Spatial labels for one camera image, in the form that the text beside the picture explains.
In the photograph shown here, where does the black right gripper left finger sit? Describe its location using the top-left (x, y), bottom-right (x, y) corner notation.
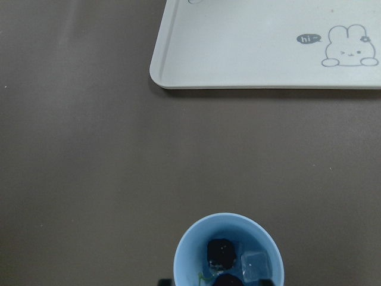
top-left (157, 278), bottom-right (174, 286)

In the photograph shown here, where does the blue plastic cup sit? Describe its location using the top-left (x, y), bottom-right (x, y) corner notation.
top-left (173, 213), bottom-right (285, 285)

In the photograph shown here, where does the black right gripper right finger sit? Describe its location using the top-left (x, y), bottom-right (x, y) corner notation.
top-left (258, 279), bottom-right (275, 286)

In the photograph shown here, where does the cream rabbit tray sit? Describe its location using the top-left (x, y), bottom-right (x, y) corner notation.
top-left (149, 1), bottom-right (380, 89)

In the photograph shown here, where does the clear ice cube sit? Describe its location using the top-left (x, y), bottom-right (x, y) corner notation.
top-left (241, 251), bottom-right (272, 283)

